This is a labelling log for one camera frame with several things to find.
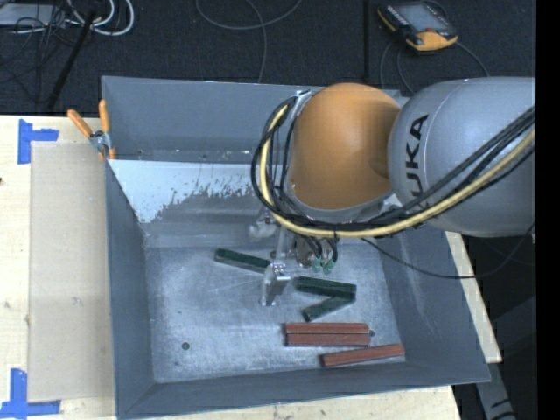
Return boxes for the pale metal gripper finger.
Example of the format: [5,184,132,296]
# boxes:
[268,273,292,305]
[260,273,274,308]

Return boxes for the dark green flat block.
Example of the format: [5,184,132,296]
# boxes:
[301,296,356,324]
[213,248,271,275]
[293,276,358,301]

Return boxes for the red-brown flat block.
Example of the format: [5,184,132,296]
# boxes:
[282,322,371,336]
[318,343,406,369]
[283,332,373,348]

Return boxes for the grey metal bin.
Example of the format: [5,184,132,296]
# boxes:
[101,75,492,419]

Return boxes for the pale wood flat board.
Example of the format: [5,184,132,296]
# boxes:
[26,141,116,404]

